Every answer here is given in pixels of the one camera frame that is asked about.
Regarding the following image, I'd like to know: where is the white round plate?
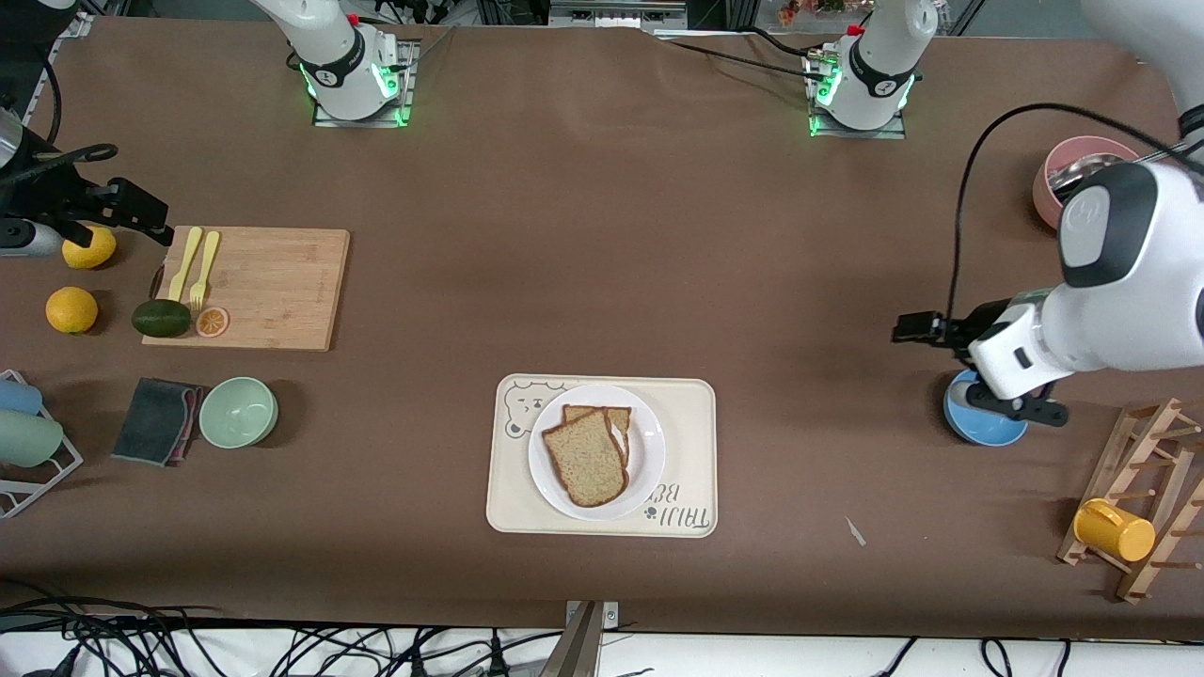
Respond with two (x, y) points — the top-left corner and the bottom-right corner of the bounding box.
(528, 384), (667, 522)

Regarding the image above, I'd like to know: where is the whole bread slice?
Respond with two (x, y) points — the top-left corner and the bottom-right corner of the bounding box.
(542, 410), (628, 509)

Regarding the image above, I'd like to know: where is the yellow lemon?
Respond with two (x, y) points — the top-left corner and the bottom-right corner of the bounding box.
(45, 287), (100, 335)
(62, 227), (118, 271)

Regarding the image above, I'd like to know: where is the yellow plastic knife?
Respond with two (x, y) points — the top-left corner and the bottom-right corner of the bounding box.
(167, 226), (204, 304)

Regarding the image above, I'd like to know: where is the yellow plastic fork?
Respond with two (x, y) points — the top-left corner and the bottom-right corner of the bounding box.
(189, 230), (222, 311)

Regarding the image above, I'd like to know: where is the blue bowl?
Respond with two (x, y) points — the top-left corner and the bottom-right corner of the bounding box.
(943, 370), (1031, 448)

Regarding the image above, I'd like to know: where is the dark green avocado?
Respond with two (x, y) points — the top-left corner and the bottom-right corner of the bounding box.
(132, 299), (193, 339)

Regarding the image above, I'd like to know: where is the wooden mug rack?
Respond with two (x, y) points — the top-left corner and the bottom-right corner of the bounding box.
(1056, 397), (1204, 605)

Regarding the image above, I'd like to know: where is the bamboo cutting board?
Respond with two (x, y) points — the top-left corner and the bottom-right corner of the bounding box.
(141, 226), (351, 353)

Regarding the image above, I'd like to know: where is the pink bowl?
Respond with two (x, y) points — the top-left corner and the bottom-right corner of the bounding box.
(1032, 135), (1144, 231)

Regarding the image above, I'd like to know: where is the metal scoop spoon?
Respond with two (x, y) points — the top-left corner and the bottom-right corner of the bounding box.
(1047, 153), (1130, 194)

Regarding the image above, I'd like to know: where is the light blue cup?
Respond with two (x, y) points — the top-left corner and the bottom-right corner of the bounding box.
(0, 378), (44, 417)

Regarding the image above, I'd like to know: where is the dark grey folded cloth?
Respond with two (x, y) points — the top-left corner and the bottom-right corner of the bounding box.
(111, 378), (194, 466)

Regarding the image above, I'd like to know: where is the yellow mug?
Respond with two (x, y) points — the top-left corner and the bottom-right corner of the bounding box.
(1073, 498), (1157, 563)

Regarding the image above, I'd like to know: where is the pink folded cloth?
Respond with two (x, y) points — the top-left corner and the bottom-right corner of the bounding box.
(179, 386), (206, 462)

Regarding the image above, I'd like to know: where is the mint green bowl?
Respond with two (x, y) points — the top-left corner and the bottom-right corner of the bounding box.
(198, 376), (279, 449)

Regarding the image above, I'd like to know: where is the sage green cup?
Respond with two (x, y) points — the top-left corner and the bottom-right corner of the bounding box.
(0, 409), (65, 469)

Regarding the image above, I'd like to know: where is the cream bear print tray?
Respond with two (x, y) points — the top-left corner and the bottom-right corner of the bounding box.
(485, 374), (719, 539)

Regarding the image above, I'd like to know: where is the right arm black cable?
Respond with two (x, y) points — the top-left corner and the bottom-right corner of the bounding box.
(0, 56), (119, 184)

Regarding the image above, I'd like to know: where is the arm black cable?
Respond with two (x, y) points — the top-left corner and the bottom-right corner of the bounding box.
(945, 102), (1204, 321)
(0, 56), (119, 184)

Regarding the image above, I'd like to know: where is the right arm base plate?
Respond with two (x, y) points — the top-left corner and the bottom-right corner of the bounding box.
(312, 38), (420, 130)

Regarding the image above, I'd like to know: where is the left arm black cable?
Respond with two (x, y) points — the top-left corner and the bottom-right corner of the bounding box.
(945, 102), (1204, 321)

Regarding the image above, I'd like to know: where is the white wire cup rack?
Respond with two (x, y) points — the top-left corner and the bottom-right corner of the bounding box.
(0, 369), (84, 520)

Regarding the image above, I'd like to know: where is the black table cable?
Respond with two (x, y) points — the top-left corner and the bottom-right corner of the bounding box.
(649, 26), (829, 86)

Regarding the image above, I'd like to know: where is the black floor cable tangle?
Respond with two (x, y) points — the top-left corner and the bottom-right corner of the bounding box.
(0, 578), (565, 677)

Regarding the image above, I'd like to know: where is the metal table edge bracket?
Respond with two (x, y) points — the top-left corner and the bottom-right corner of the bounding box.
(562, 600), (620, 677)

